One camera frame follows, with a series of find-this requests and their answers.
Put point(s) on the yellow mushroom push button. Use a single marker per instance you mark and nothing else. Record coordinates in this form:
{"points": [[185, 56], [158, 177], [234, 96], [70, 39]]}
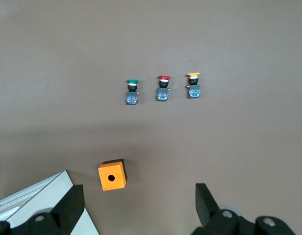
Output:
{"points": [[193, 93]]}

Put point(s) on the brown table mat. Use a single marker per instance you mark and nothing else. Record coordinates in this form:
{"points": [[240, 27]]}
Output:
{"points": [[151, 134]]}

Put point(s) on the white drawer cabinet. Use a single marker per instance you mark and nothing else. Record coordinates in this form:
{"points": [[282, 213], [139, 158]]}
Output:
{"points": [[31, 195]]}

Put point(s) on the green mushroom push button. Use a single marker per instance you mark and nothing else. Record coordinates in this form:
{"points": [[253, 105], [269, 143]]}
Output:
{"points": [[132, 98]]}

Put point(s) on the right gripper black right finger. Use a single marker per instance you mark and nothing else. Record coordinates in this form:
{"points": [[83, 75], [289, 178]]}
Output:
{"points": [[207, 208]]}

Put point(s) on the orange button enclosure box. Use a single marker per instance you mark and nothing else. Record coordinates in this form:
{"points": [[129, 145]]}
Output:
{"points": [[116, 181]]}

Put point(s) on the red mushroom push button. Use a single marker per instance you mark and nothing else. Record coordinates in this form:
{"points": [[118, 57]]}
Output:
{"points": [[162, 95]]}

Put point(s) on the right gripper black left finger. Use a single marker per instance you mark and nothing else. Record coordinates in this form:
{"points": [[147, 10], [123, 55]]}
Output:
{"points": [[65, 210]]}

